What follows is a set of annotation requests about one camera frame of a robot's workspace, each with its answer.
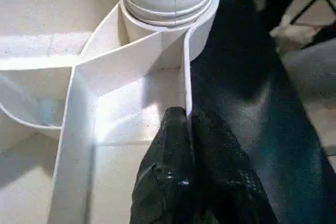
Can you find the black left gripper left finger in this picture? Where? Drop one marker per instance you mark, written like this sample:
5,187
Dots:
165,176

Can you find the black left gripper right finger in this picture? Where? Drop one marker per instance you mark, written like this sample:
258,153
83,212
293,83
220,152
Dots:
225,182

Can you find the white plastic table top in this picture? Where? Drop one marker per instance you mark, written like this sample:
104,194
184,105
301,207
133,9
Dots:
78,103

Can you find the black work mat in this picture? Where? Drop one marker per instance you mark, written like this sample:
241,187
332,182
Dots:
249,90

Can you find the black metal table frame leg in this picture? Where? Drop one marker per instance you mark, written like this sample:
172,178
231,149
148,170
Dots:
312,6

